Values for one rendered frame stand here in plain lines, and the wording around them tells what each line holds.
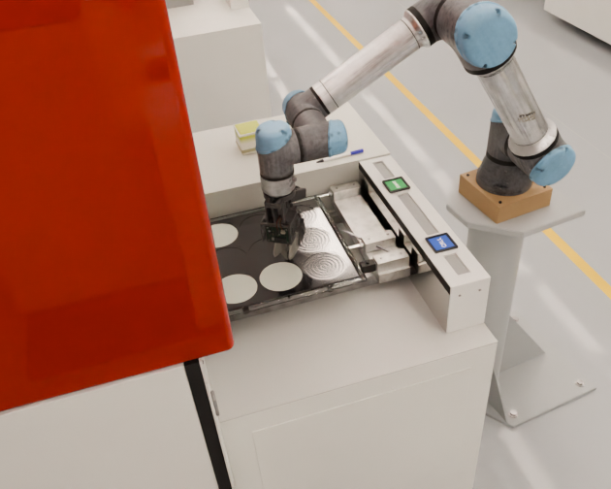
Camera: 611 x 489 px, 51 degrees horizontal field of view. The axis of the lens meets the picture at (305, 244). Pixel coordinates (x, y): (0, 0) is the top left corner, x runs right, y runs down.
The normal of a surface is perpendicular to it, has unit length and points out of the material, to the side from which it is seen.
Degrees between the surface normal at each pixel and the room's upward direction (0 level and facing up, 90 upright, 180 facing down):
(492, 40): 85
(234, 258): 0
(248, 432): 90
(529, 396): 0
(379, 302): 0
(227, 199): 90
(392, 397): 90
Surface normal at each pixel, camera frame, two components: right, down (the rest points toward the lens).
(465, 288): 0.29, 0.58
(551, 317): -0.07, -0.78
